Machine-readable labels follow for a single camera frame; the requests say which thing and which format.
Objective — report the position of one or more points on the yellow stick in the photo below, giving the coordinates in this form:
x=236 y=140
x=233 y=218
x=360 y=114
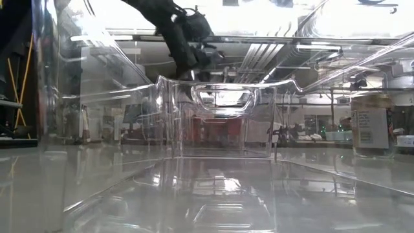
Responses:
x=14 y=87
x=26 y=71

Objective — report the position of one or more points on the tan-lid spice jar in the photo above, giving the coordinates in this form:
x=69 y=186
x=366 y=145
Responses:
x=370 y=126

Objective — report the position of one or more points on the clear plastic bin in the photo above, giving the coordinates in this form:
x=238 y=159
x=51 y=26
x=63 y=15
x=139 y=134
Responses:
x=168 y=113
x=97 y=194

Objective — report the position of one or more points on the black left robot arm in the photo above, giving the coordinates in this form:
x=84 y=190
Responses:
x=158 y=16

